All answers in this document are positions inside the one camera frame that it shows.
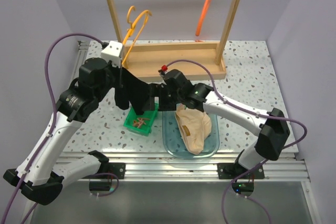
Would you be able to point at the black underwear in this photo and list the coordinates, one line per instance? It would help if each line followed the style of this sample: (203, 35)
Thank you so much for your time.
(138, 91)

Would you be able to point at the green plastic bin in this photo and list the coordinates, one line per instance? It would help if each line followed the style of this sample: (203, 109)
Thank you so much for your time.
(131, 121)

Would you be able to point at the aluminium rail frame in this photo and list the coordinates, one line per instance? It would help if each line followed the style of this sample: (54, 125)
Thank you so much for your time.
(251, 80)

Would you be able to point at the wooden hanger rack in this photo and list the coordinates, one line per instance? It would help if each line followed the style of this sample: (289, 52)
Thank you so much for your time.
(145, 59)

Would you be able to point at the yellow plastic hanger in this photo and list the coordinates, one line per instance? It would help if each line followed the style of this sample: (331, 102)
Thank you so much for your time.
(145, 14)

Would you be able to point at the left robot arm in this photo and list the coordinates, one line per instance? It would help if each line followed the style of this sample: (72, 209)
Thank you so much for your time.
(36, 177)

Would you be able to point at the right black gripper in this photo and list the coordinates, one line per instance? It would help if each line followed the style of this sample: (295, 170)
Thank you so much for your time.
(167, 87)

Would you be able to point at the beige underwear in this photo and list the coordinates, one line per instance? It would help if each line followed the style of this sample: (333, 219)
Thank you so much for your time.
(194, 126)

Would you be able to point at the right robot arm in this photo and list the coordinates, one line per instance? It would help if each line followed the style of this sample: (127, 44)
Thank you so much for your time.
(269, 127)

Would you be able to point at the clear blue plastic container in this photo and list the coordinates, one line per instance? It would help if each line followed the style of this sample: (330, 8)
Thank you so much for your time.
(174, 144)

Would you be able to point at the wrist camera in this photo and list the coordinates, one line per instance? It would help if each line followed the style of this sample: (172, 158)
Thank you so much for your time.
(163, 70)
(113, 52)

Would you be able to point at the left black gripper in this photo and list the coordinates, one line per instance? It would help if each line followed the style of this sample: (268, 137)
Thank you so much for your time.
(118, 73)

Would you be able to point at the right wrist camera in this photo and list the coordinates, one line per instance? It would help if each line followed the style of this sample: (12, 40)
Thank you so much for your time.
(163, 70)

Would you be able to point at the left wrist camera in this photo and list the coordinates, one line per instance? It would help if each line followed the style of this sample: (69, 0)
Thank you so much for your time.
(113, 52)

